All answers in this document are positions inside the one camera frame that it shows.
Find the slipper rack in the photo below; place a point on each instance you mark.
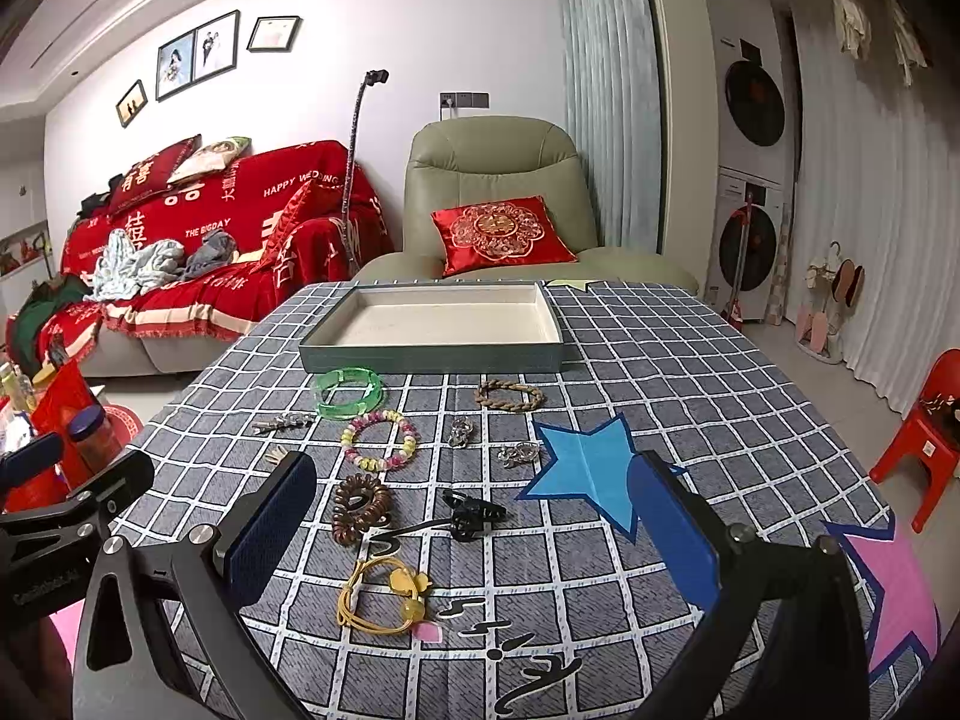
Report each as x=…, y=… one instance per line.
x=834, y=283

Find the grey checked tablecloth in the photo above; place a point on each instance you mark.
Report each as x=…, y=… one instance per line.
x=566, y=609

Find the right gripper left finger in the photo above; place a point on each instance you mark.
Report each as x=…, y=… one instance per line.
x=127, y=662

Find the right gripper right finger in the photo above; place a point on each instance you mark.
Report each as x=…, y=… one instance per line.
x=813, y=665

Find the sofa with red cover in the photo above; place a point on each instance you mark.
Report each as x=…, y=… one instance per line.
x=196, y=243

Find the red gift bag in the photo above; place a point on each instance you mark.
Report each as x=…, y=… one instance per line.
x=67, y=395

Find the small picture frame left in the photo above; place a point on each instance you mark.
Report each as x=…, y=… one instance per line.
x=134, y=100

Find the white sheer curtain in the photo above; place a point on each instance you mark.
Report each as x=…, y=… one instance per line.
x=879, y=175

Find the small silver hair pin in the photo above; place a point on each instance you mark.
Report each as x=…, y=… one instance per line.
x=276, y=455

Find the grey jewelry tray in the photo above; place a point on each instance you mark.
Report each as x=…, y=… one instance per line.
x=442, y=328

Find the red plastic stool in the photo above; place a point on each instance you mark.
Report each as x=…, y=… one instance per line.
x=929, y=433

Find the wall switch panel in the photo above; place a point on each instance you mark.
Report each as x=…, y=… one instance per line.
x=461, y=100

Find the double picture frame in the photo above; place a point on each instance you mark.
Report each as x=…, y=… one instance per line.
x=206, y=51

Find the small picture frame right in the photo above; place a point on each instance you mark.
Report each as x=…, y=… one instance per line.
x=274, y=33

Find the silver hair clip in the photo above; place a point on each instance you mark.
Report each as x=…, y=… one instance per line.
x=282, y=423

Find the silver heart brooch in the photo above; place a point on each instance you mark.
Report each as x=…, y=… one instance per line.
x=461, y=432
x=524, y=453

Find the flexible camera stand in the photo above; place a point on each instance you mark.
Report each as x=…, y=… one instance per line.
x=372, y=78

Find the cream printed pillow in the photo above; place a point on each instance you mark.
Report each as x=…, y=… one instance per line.
x=209, y=159

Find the red mop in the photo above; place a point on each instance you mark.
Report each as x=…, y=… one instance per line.
x=732, y=312

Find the jar with blue lid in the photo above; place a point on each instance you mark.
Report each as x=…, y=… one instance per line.
x=94, y=437

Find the green leather armchair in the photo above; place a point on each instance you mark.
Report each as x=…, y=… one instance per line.
x=497, y=157

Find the red embroidered cushion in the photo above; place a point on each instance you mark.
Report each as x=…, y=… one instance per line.
x=514, y=232

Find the small picture frame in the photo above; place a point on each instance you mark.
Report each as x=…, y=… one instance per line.
x=274, y=33
x=134, y=100

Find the black hair claw clip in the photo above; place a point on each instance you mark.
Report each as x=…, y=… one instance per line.
x=470, y=515

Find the grey clothes pile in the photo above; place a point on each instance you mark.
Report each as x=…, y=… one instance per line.
x=125, y=271

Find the grey-blue curtain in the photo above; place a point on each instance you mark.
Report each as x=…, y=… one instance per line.
x=614, y=114

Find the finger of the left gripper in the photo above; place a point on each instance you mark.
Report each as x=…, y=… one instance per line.
x=29, y=461

